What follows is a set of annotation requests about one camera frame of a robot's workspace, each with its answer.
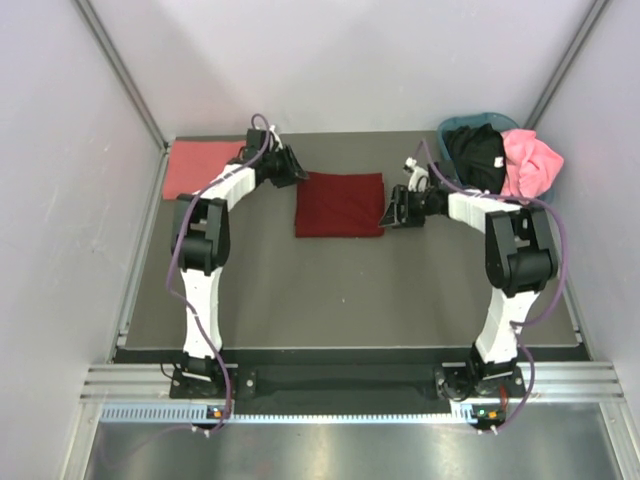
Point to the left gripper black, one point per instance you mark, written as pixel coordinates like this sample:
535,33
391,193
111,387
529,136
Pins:
292,170

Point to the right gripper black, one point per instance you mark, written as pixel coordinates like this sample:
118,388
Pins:
395,216

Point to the dark red t-shirt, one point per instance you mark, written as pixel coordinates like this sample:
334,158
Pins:
340,206

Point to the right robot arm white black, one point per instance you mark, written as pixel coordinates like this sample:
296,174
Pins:
520,260

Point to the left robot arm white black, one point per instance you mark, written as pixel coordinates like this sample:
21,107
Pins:
201,248

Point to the black t-shirt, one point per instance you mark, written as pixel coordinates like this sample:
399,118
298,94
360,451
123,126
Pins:
478,155

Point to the folded coral red t-shirt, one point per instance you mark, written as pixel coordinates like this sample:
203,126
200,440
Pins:
193,164

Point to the teal plastic basket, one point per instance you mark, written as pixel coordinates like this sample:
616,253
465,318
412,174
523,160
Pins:
498,122

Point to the pink t-shirt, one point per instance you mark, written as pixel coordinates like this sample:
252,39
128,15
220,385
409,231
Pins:
531,165

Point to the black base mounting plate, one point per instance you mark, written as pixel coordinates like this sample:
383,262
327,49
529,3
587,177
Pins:
361,388

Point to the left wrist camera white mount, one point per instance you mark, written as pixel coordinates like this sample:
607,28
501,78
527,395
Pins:
276,143

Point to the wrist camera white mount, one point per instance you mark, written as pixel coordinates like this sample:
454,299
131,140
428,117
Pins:
276,143
419,179

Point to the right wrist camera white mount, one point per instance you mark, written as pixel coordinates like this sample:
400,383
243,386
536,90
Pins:
419,179

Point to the grey slotted cable duct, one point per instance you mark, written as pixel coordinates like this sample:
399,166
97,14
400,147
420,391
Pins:
210,414

